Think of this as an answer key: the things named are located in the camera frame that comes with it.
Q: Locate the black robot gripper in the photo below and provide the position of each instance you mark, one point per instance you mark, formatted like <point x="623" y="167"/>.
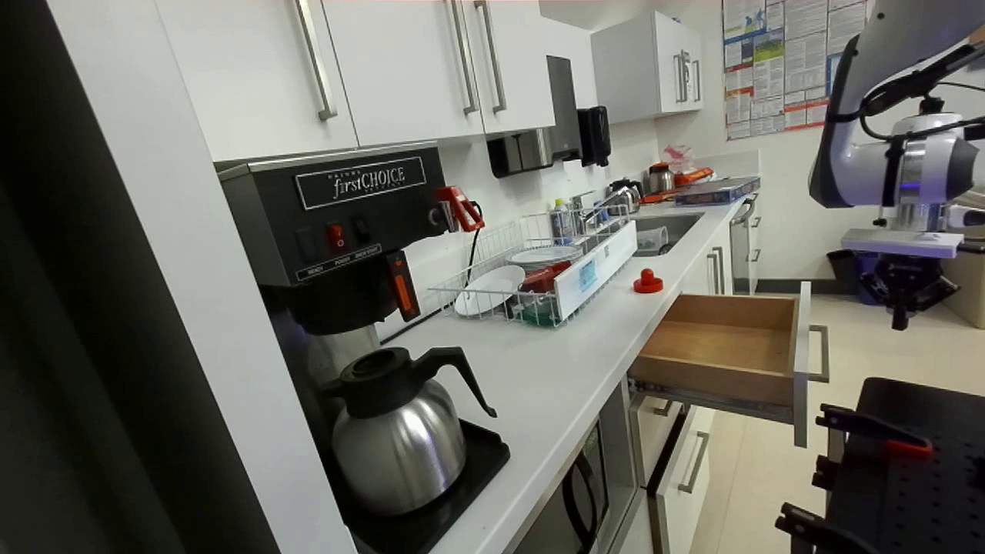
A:
<point x="924" y="271"/>

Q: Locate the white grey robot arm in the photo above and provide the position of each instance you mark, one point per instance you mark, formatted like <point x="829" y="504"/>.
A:
<point x="902" y="124"/>

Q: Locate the wooden drawer with white front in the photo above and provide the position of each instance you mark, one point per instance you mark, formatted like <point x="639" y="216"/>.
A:
<point x="721" y="348"/>

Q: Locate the beige cabinet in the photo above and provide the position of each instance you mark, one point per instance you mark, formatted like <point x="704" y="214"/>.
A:
<point x="972" y="293"/>

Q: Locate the black waste bin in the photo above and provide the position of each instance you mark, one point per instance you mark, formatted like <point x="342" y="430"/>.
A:
<point x="840" y="271"/>

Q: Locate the black perforated table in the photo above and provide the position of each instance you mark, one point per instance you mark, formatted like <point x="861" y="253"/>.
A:
<point x="917" y="481"/>

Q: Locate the flat blue tray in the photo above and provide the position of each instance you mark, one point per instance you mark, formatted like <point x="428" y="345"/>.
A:
<point x="717" y="192"/>

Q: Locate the orange packet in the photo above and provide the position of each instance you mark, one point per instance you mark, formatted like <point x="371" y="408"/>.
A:
<point x="694" y="174"/>

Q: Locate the steel kitchen sink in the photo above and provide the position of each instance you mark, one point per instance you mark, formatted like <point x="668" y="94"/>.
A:
<point x="667" y="234"/>

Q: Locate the red round cap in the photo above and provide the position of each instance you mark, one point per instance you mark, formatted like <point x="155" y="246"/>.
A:
<point x="648" y="282"/>

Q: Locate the small steel kettle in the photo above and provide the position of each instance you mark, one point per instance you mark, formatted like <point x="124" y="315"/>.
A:
<point x="659" y="182"/>

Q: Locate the chrome sink faucet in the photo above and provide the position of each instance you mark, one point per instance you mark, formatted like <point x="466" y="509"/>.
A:
<point x="604" y="208"/>

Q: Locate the dish rack with white panel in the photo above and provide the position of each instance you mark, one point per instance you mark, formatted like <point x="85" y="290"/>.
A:
<point x="589" y="273"/>

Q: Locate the blue dish soap bottle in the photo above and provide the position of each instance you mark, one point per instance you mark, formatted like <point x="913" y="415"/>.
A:
<point x="561" y="223"/>

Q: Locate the red utensil in rack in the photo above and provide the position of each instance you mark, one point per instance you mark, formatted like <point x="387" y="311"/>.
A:
<point x="546" y="273"/>

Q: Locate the built-in microwave oven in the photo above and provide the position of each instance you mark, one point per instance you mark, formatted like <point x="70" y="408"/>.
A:
<point x="561" y="502"/>

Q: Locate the white round plate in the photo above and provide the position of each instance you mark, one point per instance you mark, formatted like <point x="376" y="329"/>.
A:
<point x="486" y="290"/>

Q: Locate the black under-cabinet box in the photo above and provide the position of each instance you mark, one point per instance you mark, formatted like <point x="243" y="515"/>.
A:
<point x="512" y="155"/>

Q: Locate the red coffee machine tap lever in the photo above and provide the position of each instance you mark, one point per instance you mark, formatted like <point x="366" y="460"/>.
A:
<point x="462" y="208"/>

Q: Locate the white upper cabinet door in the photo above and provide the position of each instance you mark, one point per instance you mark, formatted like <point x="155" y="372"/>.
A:
<point x="248" y="70"/>
<point x="405" y="63"/>
<point x="517" y="63"/>

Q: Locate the steel coffee carafe black lid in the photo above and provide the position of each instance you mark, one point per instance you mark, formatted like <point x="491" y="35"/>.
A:
<point x="396" y="441"/>

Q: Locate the black commercial coffee machine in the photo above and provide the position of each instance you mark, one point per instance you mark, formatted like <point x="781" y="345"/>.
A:
<point x="317" y="219"/>

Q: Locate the tall white side panel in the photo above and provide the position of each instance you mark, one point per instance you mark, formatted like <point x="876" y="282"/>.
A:
<point x="194" y="307"/>

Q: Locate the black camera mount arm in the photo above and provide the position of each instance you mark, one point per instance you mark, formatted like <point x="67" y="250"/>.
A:
<point x="924" y="81"/>

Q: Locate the large colourful wall poster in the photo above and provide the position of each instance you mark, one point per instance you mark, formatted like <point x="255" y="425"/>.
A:
<point x="781" y="64"/>

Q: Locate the small white wall cabinet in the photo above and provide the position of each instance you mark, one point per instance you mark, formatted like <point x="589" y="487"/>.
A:
<point x="650" y="64"/>

